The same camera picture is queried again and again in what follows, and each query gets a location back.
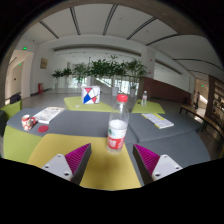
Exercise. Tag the white red blue geometric cube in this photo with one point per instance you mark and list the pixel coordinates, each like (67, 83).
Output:
(90, 95)

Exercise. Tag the wooden shelf unit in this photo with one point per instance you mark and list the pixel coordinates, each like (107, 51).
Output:
(217, 100)

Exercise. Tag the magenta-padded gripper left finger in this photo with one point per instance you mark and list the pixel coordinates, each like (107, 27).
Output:
(78, 160)

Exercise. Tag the lime green cube seat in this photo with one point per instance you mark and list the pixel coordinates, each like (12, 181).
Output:
(12, 110)

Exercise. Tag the group of potted plants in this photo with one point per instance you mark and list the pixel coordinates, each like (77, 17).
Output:
(103, 68)

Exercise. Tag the yellow-edged booklet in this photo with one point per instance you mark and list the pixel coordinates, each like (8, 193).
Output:
(158, 120)

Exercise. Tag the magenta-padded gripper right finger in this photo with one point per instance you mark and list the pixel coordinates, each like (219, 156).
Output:
(148, 160)

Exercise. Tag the black bag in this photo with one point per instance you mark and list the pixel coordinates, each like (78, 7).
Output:
(15, 98)

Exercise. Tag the small clear drink bottle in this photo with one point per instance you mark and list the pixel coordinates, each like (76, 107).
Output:
(144, 99)

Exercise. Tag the white printed magazine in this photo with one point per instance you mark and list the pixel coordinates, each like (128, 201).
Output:
(48, 115)

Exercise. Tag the large lime green low table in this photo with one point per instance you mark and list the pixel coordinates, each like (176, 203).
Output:
(75, 106)

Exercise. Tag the dark grey cube seat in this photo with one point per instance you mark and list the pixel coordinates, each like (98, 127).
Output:
(2, 123)

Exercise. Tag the red floral mug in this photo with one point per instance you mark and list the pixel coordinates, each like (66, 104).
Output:
(26, 122)

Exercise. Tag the yellow wall plaque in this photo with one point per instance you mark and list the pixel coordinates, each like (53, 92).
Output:
(44, 63)

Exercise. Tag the green exit sign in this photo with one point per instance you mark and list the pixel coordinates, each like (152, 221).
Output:
(24, 48)

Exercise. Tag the person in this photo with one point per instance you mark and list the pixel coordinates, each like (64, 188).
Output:
(198, 100)

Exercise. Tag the flat round red coaster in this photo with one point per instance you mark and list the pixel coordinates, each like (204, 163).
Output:
(43, 129)

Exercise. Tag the red fire extinguisher cabinet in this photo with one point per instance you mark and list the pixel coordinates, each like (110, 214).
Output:
(40, 88)

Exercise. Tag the long wooden bench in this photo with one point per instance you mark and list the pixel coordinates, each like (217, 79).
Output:
(200, 116)

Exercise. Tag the clear red-capped water bottle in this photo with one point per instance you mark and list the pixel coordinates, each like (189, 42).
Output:
(117, 133)

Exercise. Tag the small lime green low table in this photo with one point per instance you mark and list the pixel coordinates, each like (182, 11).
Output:
(151, 108)

